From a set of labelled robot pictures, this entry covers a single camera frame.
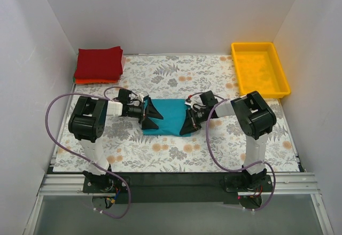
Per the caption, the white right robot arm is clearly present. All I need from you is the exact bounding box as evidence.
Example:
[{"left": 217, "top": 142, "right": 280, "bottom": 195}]
[{"left": 180, "top": 91, "right": 277, "bottom": 192}]

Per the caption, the folded red t-shirt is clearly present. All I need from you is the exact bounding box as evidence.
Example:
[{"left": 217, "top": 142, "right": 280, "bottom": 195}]
[{"left": 74, "top": 46, "right": 123, "bottom": 81}]

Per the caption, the yellow plastic tray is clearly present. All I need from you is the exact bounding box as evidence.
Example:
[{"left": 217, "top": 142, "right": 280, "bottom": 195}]
[{"left": 231, "top": 42, "right": 291, "bottom": 99}]

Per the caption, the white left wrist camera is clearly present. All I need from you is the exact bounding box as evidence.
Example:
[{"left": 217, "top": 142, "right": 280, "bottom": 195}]
[{"left": 137, "top": 92, "right": 149, "bottom": 102}]

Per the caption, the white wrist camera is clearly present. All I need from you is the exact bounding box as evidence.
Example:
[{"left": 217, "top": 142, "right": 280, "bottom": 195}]
[
  {"left": 137, "top": 92, "right": 149, "bottom": 102},
  {"left": 185, "top": 98, "right": 193, "bottom": 108}
]

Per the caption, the aluminium frame rail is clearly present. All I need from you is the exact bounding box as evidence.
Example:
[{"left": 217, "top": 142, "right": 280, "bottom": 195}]
[{"left": 38, "top": 173, "right": 321, "bottom": 195}]

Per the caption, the folded pink t-shirt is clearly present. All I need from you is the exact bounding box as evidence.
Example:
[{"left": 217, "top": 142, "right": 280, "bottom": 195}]
[{"left": 119, "top": 55, "right": 126, "bottom": 78}]

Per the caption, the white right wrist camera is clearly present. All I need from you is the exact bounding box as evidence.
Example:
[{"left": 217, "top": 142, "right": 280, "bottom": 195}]
[{"left": 185, "top": 98, "right": 193, "bottom": 108}]

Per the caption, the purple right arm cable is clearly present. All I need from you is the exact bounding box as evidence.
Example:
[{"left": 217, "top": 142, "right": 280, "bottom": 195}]
[{"left": 186, "top": 92, "right": 276, "bottom": 212}]

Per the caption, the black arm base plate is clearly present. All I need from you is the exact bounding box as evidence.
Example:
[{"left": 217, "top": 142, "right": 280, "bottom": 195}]
[{"left": 82, "top": 171, "right": 273, "bottom": 205}]

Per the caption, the folded orange t-shirt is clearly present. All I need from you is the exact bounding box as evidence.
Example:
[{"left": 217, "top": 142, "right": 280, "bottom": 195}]
[{"left": 74, "top": 79, "right": 118, "bottom": 84}]

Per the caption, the teal t-shirt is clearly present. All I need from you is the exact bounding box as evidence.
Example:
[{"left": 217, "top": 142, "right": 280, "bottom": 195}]
[{"left": 143, "top": 99, "right": 191, "bottom": 137}]

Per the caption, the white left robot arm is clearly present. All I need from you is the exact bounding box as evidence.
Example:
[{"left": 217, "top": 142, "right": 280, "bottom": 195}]
[{"left": 68, "top": 88, "right": 164, "bottom": 192}]

